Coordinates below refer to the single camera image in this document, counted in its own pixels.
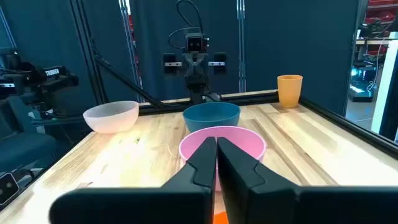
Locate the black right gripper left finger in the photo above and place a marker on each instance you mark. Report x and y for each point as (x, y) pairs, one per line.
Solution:
(186, 205)

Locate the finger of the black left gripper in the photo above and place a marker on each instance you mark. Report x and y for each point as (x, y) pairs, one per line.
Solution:
(169, 70)
(219, 70)

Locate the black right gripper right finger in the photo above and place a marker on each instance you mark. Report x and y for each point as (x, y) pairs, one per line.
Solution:
(280, 205)

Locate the dark blue plastic bowl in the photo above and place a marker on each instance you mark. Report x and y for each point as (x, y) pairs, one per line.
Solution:
(211, 121)

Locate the pink plastic bowl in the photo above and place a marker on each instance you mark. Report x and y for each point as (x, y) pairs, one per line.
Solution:
(230, 137)

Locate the orange plastic cup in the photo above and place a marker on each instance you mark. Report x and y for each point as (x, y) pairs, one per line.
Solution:
(289, 91)

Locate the translucent white plastic bowl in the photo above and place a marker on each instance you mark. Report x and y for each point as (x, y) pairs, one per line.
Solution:
(112, 121)

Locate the black neighbouring robot arm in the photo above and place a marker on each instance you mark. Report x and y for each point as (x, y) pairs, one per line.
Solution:
(51, 73)

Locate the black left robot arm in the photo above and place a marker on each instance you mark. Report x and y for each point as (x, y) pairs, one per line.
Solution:
(199, 93)

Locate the red storage shelf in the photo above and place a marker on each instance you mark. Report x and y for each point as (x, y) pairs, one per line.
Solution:
(381, 12)

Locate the small orange object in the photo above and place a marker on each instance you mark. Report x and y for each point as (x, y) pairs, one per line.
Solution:
(220, 219)

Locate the dark blue partition curtain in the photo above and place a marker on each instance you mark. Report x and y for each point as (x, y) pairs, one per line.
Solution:
(280, 46)

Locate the blue-lit machine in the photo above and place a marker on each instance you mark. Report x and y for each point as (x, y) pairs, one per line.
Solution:
(360, 81)

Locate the background workbench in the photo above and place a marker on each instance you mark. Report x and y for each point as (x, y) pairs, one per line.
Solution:
(373, 41)

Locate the dark office chair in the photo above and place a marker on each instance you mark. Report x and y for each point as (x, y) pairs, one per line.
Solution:
(25, 149)

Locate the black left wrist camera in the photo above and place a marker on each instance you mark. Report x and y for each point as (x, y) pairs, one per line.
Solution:
(196, 43)

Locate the silver partition post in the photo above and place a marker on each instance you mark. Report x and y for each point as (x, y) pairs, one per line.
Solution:
(241, 46)
(130, 56)

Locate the black diagonal frame strut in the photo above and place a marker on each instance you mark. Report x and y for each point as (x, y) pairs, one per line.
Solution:
(124, 80)

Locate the black upright frame post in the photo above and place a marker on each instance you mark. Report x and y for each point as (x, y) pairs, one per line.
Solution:
(90, 62)

